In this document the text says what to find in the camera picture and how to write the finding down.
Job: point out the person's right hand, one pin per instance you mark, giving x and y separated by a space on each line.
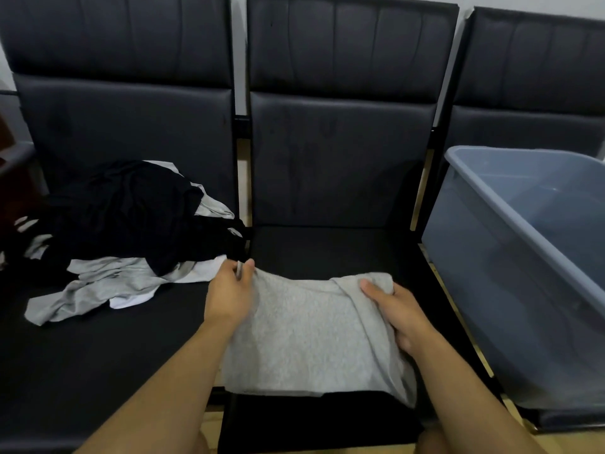
406 316

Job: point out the person's left hand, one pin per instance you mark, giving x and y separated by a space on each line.
229 297

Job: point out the blue-grey plastic bin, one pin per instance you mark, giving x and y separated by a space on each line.
477 278

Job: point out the grey tank top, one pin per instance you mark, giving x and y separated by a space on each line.
108 283

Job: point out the person's right forearm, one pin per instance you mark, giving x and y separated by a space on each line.
472 401

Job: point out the person's left forearm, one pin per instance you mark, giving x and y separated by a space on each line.
160 397

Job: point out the person's right leg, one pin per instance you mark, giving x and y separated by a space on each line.
432 442

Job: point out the person's leg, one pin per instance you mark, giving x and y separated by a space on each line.
203 444
432 442

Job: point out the person's left leg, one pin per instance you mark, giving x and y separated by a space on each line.
203 444

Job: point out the black leather bench chair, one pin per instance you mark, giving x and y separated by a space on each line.
524 56
340 160
118 113

